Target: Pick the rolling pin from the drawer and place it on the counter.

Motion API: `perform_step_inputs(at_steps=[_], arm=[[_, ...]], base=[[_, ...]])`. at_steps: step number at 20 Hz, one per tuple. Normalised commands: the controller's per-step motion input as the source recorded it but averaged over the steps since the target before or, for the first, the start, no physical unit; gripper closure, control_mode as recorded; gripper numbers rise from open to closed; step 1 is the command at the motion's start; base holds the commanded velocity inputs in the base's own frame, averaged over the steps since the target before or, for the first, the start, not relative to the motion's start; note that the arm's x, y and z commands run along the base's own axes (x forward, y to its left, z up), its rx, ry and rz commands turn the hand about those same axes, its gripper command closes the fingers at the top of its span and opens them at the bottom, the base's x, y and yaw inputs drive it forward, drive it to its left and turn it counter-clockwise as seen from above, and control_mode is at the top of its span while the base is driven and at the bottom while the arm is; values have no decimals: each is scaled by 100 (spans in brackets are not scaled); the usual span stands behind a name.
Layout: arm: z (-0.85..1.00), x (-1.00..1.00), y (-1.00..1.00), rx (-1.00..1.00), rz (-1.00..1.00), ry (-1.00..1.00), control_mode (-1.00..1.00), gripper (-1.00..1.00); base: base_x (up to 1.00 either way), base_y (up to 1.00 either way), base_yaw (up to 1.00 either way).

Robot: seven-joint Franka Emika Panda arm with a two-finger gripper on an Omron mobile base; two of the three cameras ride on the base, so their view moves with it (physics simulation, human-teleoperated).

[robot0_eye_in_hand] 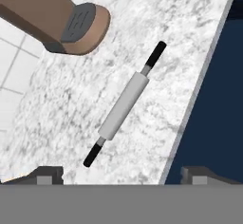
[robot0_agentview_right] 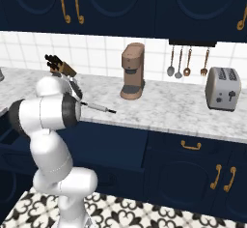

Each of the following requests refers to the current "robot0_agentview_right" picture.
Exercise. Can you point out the small grey object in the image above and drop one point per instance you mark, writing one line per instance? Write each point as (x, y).
(1, 74)

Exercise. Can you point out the navy open drawer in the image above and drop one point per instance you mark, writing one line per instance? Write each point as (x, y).
(112, 145)

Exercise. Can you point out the grey two-slot toaster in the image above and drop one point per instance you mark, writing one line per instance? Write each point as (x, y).
(222, 90)

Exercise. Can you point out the black utensil rail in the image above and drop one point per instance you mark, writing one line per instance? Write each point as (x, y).
(192, 43)

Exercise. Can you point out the navy base cupboard door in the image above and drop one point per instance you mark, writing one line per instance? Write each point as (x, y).
(13, 180)
(238, 199)
(183, 183)
(122, 183)

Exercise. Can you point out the wooden knife block black knives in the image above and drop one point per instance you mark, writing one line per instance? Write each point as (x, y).
(62, 67)

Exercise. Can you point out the hanging brown fork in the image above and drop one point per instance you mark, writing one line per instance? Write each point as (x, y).
(204, 69)

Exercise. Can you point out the hanging grey ladle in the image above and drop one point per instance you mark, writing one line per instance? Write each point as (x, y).
(178, 72)

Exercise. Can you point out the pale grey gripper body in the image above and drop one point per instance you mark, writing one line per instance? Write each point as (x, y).
(76, 90)

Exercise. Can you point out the navy wall cupboard door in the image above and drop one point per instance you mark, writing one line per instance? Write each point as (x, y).
(29, 3)
(202, 9)
(119, 6)

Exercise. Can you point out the brown coffee machine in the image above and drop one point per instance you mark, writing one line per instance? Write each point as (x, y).
(132, 71)

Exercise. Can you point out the navy closed drawer front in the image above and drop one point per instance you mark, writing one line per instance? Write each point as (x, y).
(212, 146)

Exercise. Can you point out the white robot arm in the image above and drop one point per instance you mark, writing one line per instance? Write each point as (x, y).
(51, 151)

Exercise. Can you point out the hanging brown slotted spoon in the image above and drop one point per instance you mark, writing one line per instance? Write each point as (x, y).
(187, 69)

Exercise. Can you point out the hanging grey spoon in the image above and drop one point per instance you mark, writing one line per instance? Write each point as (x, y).
(170, 69)

